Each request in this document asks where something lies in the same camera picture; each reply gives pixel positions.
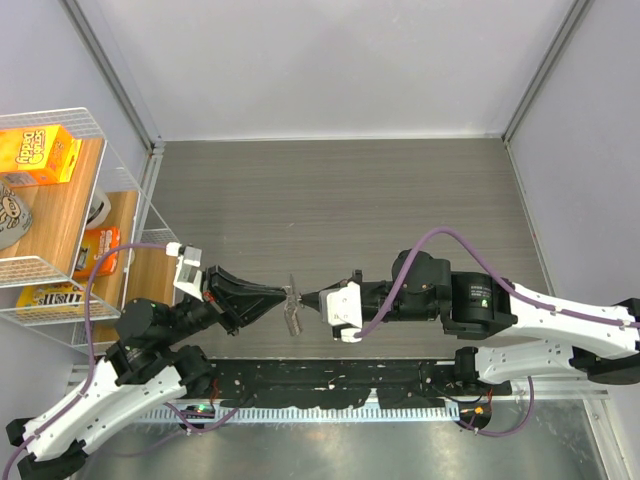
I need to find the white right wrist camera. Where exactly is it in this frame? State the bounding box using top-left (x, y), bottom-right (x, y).
top-left (319, 281), bottom-right (363, 343)

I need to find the grey cartoon pouch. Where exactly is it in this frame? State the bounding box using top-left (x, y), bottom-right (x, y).
top-left (0, 181), bottom-right (33, 250)

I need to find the orange razor package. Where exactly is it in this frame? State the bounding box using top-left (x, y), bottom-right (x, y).
top-left (73, 226), bottom-right (120, 279)

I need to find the yellow candy box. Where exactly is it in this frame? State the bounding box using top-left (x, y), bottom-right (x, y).
top-left (16, 282), bottom-right (86, 313)

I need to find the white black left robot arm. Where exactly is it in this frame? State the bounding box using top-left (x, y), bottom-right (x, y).
top-left (6, 266), bottom-right (287, 479)

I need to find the slotted cable duct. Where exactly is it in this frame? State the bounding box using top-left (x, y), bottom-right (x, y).
top-left (126, 399), bottom-right (459, 426)

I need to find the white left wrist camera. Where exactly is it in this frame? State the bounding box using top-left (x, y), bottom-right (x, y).
top-left (165, 242), bottom-right (203, 301)

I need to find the white wire shelf rack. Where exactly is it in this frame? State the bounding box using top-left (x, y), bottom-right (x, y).
top-left (1, 108), bottom-right (176, 353)

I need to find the white bottle on shelf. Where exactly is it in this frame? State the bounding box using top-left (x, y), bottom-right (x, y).
top-left (86, 186), bottom-right (111, 229)

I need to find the orange yellow snack box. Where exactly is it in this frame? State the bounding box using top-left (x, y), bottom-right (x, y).
top-left (1, 124), bottom-right (82, 188)

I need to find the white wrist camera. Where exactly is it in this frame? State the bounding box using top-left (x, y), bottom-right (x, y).
top-left (319, 281), bottom-right (363, 343)
top-left (165, 242), bottom-right (203, 301)

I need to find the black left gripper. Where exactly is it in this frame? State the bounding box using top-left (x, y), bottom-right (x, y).
top-left (162, 262), bottom-right (288, 344)

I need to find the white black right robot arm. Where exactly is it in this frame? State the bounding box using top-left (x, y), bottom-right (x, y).
top-left (300, 251), bottom-right (639, 394)

